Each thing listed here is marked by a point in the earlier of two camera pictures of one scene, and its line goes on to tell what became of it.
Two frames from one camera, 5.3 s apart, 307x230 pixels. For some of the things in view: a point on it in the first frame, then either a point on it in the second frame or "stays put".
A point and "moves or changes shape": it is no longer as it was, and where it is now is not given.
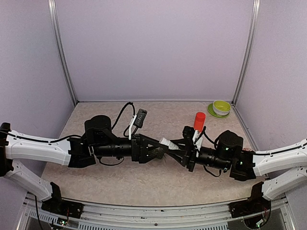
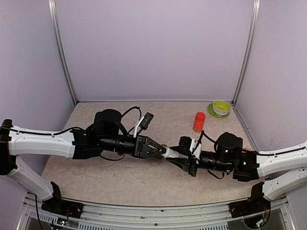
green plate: (211, 111) stays put
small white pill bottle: (167, 142) moves or changes shape
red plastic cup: (199, 121) stays put
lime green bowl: (221, 105) stays put
